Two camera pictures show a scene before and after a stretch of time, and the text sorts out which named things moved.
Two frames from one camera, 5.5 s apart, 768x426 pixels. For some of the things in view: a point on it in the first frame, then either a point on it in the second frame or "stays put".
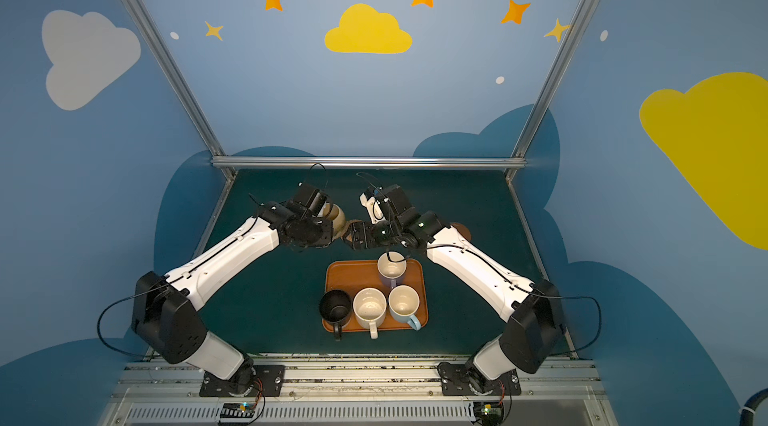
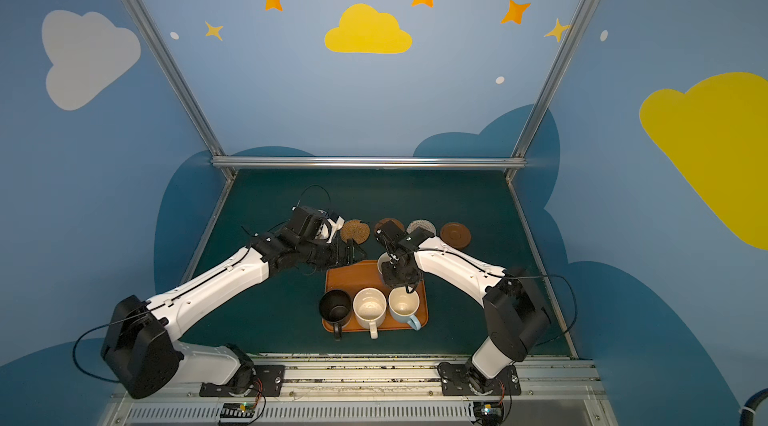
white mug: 369,308 stays put
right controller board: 489,412 stays put
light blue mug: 404,304 stays put
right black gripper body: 368,234 → 397,273
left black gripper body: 324,229 → 338,251
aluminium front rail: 164,390 stays put
